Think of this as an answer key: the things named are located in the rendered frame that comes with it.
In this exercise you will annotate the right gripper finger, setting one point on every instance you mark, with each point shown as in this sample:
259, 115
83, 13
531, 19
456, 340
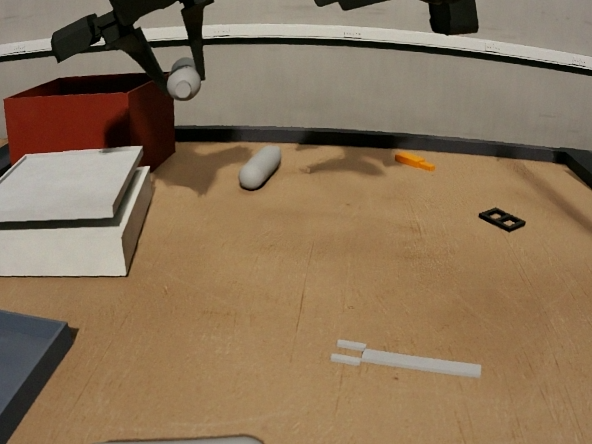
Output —
321, 3
353, 4

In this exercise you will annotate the grey gas cylinder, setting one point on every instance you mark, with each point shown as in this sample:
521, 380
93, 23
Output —
258, 169
230, 440
185, 78

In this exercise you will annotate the red open box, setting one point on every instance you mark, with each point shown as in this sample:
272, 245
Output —
140, 116

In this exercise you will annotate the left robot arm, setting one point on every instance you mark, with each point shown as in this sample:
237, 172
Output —
129, 11

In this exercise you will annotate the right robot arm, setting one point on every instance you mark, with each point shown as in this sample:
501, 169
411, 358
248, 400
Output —
454, 19

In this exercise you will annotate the black rectangular double-loop buckle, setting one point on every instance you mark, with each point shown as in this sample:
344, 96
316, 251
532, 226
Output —
518, 223

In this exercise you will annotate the white digital weighing scale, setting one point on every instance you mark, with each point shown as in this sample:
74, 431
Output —
62, 234

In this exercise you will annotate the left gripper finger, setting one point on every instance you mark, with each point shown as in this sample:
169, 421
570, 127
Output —
137, 47
193, 21

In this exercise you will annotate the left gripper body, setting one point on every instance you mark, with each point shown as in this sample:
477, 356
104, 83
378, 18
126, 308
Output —
76, 36

